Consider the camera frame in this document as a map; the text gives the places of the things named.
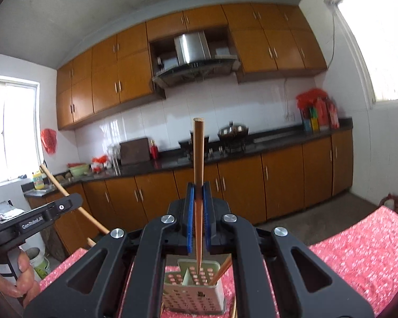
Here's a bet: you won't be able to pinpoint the green basin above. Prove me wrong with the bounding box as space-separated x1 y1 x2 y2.
68 163 90 177

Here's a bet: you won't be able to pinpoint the hanging red plastic bag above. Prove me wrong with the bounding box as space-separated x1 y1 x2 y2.
41 129 58 154

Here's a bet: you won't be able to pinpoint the red detergent bottles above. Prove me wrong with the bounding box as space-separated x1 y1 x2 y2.
325 98 340 130

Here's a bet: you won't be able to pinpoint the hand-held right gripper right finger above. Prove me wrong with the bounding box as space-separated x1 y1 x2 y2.
202 182 375 318

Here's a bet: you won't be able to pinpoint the wooden wall cabinets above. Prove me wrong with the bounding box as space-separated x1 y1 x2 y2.
56 3 328 131

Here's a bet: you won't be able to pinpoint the black stone countertop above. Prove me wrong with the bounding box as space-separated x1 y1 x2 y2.
23 117 354 196

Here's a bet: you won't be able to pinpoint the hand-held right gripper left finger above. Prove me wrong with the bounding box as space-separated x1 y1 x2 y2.
23 182 196 318

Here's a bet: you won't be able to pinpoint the dark wooden cutting board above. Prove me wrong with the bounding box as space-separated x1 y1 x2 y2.
119 137 152 165

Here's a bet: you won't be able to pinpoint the red and white plastic bag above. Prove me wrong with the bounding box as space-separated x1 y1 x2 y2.
91 155 109 173

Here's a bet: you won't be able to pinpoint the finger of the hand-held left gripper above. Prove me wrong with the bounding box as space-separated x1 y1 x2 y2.
48 193 84 221

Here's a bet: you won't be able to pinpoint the wooden base cabinets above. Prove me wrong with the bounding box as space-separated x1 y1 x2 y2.
25 129 354 262

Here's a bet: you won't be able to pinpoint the pot with glass lid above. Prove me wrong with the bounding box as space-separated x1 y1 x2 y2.
218 122 249 140

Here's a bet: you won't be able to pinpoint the perforated green utensil holder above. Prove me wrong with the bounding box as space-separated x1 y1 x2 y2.
161 260 227 315

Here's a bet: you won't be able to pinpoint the white wall cable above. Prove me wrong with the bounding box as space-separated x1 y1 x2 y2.
283 13 335 120

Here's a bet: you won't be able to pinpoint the black gas stove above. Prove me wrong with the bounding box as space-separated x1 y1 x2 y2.
179 139 253 160

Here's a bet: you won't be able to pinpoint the colourful boxes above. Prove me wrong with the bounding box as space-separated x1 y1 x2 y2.
302 106 320 132

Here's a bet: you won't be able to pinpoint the black wok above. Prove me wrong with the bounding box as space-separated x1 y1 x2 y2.
178 131 210 151

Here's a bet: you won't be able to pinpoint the small bright window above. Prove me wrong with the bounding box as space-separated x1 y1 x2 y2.
0 73 40 183

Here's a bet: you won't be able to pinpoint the steel range hood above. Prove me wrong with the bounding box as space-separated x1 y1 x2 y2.
152 30 240 89

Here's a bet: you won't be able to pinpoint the white cloth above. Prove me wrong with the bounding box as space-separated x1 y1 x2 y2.
0 205 24 221

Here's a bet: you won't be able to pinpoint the person's left hand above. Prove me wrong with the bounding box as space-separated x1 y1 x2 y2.
0 249 41 308

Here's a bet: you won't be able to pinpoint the large white-framed window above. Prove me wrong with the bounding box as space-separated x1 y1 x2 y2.
325 0 398 107

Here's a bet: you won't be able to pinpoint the red floral tablecloth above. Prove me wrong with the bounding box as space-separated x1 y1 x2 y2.
40 205 398 318

